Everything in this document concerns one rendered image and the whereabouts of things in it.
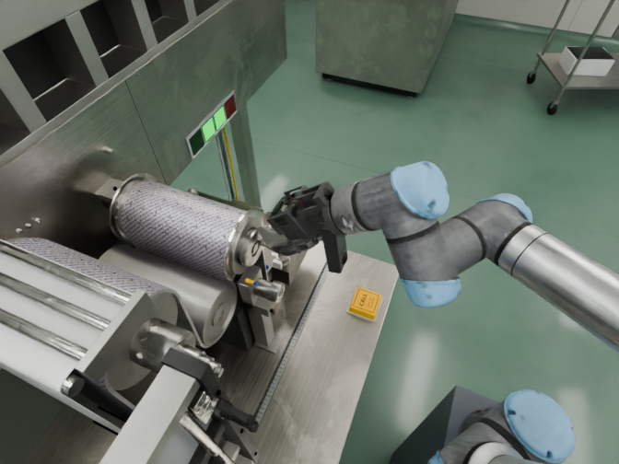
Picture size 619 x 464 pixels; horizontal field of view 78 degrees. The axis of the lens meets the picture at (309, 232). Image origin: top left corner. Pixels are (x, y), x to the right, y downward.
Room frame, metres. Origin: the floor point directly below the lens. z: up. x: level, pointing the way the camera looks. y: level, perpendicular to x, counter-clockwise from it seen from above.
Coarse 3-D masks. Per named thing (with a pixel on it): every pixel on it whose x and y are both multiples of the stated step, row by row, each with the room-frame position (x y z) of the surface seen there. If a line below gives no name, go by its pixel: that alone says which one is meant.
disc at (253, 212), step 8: (256, 208) 0.50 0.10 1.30; (248, 216) 0.47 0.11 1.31; (256, 216) 0.49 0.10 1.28; (240, 224) 0.44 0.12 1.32; (232, 232) 0.42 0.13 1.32; (232, 240) 0.41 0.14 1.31; (232, 248) 0.41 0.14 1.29; (224, 264) 0.38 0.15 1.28; (232, 272) 0.39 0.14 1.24; (232, 280) 0.39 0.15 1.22
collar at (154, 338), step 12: (144, 324) 0.23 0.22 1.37; (156, 324) 0.23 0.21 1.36; (168, 324) 0.23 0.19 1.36; (144, 336) 0.21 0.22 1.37; (156, 336) 0.21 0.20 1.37; (168, 336) 0.21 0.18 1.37; (180, 336) 0.21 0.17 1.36; (192, 336) 0.22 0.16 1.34; (132, 348) 0.20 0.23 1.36; (144, 348) 0.19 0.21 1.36; (156, 348) 0.19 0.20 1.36; (168, 348) 0.19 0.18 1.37; (180, 348) 0.20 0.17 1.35; (132, 360) 0.19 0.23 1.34; (144, 360) 0.18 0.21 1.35; (156, 360) 0.18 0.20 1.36; (156, 372) 0.17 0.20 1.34
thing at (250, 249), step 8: (248, 232) 0.45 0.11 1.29; (256, 232) 0.45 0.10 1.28; (248, 240) 0.43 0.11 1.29; (256, 240) 0.44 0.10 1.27; (240, 248) 0.42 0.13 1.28; (248, 248) 0.42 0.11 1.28; (256, 248) 0.44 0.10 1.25; (240, 256) 0.41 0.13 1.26; (248, 256) 0.41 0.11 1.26; (256, 256) 0.44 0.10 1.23; (248, 264) 0.41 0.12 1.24
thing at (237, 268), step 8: (136, 184) 0.56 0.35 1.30; (128, 192) 0.53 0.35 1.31; (120, 208) 0.50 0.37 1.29; (120, 216) 0.49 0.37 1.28; (120, 224) 0.49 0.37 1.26; (248, 224) 0.45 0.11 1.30; (256, 224) 0.48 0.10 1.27; (240, 232) 0.43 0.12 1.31; (240, 240) 0.43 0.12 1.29; (232, 256) 0.40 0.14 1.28; (232, 264) 0.39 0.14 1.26; (240, 264) 0.42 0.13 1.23; (240, 272) 0.41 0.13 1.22
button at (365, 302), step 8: (360, 288) 0.54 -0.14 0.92; (360, 296) 0.52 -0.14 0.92; (368, 296) 0.52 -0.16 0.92; (376, 296) 0.52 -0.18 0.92; (352, 304) 0.49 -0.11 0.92; (360, 304) 0.49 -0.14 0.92; (368, 304) 0.49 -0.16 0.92; (376, 304) 0.49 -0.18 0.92; (360, 312) 0.47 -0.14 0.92; (368, 312) 0.47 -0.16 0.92; (376, 312) 0.47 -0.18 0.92
